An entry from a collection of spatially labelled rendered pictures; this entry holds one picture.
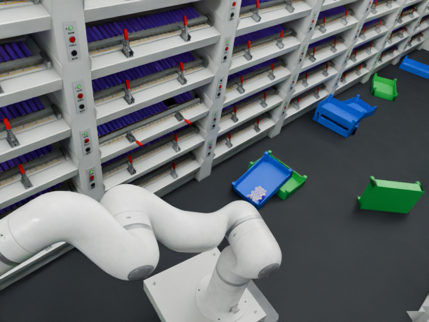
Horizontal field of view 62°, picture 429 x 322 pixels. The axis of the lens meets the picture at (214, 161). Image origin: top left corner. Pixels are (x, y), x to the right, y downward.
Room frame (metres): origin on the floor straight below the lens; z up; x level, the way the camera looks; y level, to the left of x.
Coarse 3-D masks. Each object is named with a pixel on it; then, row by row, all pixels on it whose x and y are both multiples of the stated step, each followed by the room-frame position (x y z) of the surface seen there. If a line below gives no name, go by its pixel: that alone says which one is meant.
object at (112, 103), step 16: (160, 64) 1.37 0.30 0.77; (176, 64) 1.40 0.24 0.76; (192, 64) 1.44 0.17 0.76; (208, 64) 1.48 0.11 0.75; (96, 80) 1.14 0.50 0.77; (112, 80) 1.17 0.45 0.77; (128, 80) 1.14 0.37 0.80; (144, 80) 1.23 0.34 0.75; (160, 80) 1.29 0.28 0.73; (176, 80) 1.33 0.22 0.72; (192, 80) 1.37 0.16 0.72; (208, 80) 1.44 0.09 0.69; (96, 96) 1.07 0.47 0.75; (112, 96) 1.11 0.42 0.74; (128, 96) 1.13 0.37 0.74; (144, 96) 1.18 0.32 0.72; (160, 96) 1.22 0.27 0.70; (96, 112) 0.98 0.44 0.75; (112, 112) 1.04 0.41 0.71; (128, 112) 1.11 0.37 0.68
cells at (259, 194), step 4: (256, 188) 1.40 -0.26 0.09; (260, 188) 1.41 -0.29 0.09; (252, 192) 1.38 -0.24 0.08; (256, 192) 1.38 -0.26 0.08; (260, 192) 1.38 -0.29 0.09; (264, 192) 1.38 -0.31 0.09; (248, 196) 1.36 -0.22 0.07; (252, 196) 1.36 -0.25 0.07; (256, 196) 1.36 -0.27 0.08; (260, 196) 1.36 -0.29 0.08; (264, 196) 1.37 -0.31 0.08; (252, 200) 1.33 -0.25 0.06; (256, 200) 1.34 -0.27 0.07; (260, 200) 1.34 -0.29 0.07
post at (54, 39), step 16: (64, 0) 0.95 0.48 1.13; (80, 0) 0.99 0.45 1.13; (64, 16) 0.94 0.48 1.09; (80, 16) 0.98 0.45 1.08; (48, 32) 0.94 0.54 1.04; (80, 32) 0.98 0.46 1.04; (64, 48) 0.93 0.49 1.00; (80, 48) 0.97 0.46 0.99; (64, 64) 0.93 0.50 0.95; (80, 64) 0.97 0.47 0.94; (64, 80) 0.92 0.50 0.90; (64, 96) 0.92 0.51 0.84; (80, 128) 0.94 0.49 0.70; (96, 128) 0.99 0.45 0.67; (80, 144) 0.93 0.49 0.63; (96, 144) 0.98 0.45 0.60; (80, 160) 0.93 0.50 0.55; (96, 160) 0.98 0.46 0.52; (80, 176) 0.92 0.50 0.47; (96, 176) 0.97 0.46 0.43; (96, 192) 0.96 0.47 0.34
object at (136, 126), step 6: (186, 102) 1.42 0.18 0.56; (192, 102) 1.44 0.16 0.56; (198, 102) 1.47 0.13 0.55; (174, 108) 1.36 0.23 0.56; (180, 108) 1.37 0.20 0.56; (162, 114) 1.30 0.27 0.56; (168, 114) 1.32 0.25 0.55; (144, 120) 1.23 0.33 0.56; (150, 120) 1.24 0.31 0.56; (156, 120) 1.26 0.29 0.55; (132, 126) 1.17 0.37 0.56; (138, 126) 1.19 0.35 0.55; (150, 126) 1.22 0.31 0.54; (114, 132) 1.11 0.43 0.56; (120, 132) 1.12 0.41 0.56; (126, 132) 1.14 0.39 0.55; (102, 138) 1.06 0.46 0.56; (108, 138) 1.07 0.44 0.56; (114, 138) 1.10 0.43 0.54; (108, 144) 1.06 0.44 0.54
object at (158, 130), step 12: (204, 96) 1.49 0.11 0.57; (168, 108) 1.37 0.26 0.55; (192, 108) 1.43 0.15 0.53; (204, 108) 1.46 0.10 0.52; (168, 120) 1.30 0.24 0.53; (192, 120) 1.39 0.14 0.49; (144, 132) 1.19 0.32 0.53; (156, 132) 1.21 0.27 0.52; (168, 132) 1.27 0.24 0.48; (120, 144) 1.08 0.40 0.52; (132, 144) 1.11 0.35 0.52; (108, 156) 1.02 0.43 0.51
